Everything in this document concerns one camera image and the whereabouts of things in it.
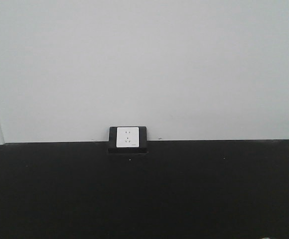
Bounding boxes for black socket mounting box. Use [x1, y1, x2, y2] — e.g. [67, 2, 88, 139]
[108, 126, 148, 154]

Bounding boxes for white wall power socket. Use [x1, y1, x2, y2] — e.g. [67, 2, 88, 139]
[116, 127, 140, 148]

